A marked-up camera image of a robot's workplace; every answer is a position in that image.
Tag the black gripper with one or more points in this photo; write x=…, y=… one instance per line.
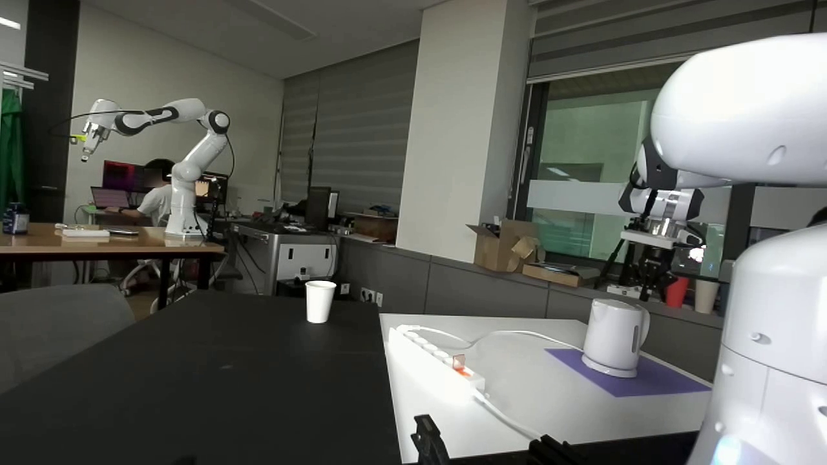
x=667, y=254

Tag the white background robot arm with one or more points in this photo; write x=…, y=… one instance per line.
x=106, y=116

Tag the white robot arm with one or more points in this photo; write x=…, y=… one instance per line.
x=756, y=111

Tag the white electric kettle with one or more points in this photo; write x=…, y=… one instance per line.
x=614, y=338

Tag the red cup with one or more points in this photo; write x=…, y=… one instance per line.
x=676, y=292

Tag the beige paper cup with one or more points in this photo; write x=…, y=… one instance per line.
x=703, y=297

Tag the cardboard box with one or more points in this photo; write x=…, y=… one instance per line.
x=504, y=247

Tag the white power strip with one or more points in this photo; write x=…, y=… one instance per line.
x=439, y=356

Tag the black table clamp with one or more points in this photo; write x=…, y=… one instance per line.
x=426, y=442

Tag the white paper cup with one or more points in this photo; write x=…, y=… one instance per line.
x=318, y=297

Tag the grey metal cabinet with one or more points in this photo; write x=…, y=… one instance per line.
x=269, y=262

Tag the seated person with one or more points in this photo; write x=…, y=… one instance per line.
x=155, y=203

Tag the dark computer monitor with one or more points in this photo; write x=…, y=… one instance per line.
x=125, y=176

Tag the wooden table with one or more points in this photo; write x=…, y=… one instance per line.
x=44, y=240

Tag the black camera tripod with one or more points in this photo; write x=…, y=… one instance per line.
x=634, y=263

